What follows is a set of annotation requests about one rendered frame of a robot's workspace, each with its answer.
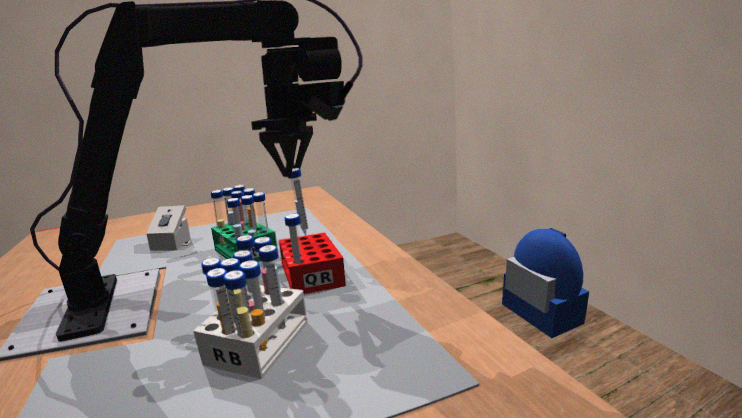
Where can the white test tube rack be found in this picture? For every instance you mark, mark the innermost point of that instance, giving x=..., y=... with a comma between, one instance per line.
x=235, y=354

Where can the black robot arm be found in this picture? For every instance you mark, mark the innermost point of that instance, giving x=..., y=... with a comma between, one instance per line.
x=117, y=72

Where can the grey bench mat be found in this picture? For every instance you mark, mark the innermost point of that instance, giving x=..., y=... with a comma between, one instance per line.
x=361, y=354

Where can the red tube rack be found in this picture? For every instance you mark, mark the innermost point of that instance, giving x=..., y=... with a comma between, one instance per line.
x=313, y=276

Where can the green tube rack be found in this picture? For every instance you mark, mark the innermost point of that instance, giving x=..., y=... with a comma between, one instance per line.
x=226, y=250

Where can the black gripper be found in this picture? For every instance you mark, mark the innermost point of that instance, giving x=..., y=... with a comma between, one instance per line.
x=280, y=132

